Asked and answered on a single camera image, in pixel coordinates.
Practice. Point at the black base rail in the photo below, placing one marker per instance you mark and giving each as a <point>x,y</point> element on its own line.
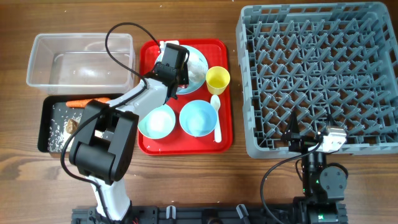
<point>287,213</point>

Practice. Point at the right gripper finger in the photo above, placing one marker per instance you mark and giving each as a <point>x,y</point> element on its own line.
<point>293,126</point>
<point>330,122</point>

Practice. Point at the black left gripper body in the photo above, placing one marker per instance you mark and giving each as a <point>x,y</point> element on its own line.
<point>182,76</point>

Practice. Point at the yellow plastic cup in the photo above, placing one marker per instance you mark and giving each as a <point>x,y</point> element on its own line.
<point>217,79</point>

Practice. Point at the grey dishwasher rack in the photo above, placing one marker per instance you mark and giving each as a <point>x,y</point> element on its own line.
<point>334,60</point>

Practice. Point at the white plastic spoon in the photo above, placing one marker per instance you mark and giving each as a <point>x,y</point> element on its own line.
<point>216,104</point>

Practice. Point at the white tissue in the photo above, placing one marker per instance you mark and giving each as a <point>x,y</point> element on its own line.
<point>196,68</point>

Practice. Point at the clear plastic bin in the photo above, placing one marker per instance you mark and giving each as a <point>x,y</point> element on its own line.
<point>81,63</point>

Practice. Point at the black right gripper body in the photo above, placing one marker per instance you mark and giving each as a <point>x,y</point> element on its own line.
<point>303,143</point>

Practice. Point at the light blue bowl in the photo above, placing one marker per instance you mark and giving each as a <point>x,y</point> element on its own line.
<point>197,118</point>

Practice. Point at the brown food scrap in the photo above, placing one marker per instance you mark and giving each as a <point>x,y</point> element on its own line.
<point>71,126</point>

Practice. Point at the light blue plate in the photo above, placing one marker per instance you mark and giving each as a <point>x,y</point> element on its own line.
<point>193,86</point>

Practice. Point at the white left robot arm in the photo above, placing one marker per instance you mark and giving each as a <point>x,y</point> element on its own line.
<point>102,146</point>

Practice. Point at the green bowl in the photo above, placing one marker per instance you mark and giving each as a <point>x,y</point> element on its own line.
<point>159,123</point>

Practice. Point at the white rice pile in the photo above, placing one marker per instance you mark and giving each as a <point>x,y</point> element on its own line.
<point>58,121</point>

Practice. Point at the orange carrot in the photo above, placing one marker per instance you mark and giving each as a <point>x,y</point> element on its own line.
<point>83,103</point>

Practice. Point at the red serving tray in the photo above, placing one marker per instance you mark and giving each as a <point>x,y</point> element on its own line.
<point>178,142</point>

